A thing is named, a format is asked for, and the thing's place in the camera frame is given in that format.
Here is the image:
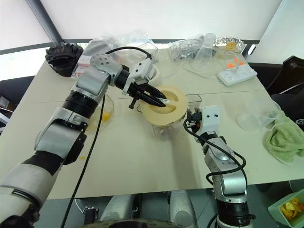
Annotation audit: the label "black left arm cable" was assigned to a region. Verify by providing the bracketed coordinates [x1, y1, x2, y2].
[60, 46, 152, 228]

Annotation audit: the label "cream round lid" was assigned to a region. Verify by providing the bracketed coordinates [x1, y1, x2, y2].
[141, 85, 188, 126]

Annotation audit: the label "green plastic bin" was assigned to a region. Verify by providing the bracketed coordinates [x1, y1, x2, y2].
[267, 189, 304, 228]

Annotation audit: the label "clear glass bowl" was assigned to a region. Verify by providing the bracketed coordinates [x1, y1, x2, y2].
[86, 94, 116, 133]

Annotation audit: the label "clear bag with pink packets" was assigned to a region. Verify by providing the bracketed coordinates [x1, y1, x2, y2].
[72, 39, 119, 78]

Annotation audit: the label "light green towel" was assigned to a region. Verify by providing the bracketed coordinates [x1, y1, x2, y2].
[265, 114, 304, 165]

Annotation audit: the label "clear bag with dark items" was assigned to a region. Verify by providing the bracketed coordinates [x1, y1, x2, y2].
[169, 35, 206, 63]

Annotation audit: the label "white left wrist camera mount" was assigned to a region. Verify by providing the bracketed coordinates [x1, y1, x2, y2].
[123, 58, 155, 95]

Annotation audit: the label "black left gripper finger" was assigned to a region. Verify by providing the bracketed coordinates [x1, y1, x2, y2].
[144, 85, 171, 102]
[139, 94, 166, 107]

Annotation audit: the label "clear round plastic lid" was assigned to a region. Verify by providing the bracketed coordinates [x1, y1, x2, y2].
[237, 111, 261, 133]

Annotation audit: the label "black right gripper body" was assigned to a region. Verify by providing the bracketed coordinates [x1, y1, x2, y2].
[184, 109, 203, 133]

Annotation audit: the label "dark window frame post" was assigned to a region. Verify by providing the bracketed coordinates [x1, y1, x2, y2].
[25, 0, 64, 45]

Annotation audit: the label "black crumpled plastic bag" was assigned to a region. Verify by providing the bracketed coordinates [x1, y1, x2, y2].
[45, 42, 84, 77]

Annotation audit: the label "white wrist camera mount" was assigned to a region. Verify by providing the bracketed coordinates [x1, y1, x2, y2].
[198, 105, 223, 136]
[123, 58, 155, 95]

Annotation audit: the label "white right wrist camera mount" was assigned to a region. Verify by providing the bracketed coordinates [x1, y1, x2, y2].
[198, 105, 223, 136]

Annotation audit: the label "white power strip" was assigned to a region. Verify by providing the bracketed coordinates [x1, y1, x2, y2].
[216, 65, 258, 87]

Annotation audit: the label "silver foil tray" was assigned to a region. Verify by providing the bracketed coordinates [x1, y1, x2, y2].
[214, 37, 247, 53]

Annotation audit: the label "clear plastic container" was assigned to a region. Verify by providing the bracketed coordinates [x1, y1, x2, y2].
[152, 94, 202, 141]

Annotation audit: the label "orange peels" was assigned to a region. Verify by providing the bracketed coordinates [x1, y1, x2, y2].
[280, 197, 303, 219]

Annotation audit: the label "clear crumpled plastic bag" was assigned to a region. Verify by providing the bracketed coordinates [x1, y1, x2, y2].
[101, 29, 160, 64]

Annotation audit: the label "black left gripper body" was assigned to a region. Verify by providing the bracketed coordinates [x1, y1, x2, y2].
[127, 79, 155, 110]

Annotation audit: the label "silver rounded robot leg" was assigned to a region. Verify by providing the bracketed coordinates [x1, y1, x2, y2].
[105, 193, 138, 223]
[169, 190, 198, 228]

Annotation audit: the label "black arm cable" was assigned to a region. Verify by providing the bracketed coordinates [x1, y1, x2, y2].
[60, 46, 152, 228]
[182, 117, 247, 188]

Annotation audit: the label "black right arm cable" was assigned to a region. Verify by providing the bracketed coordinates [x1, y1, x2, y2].
[182, 117, 247, 188]

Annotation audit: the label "black chair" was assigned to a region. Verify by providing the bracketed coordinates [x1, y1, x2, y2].
[265, 56, 304, 119]

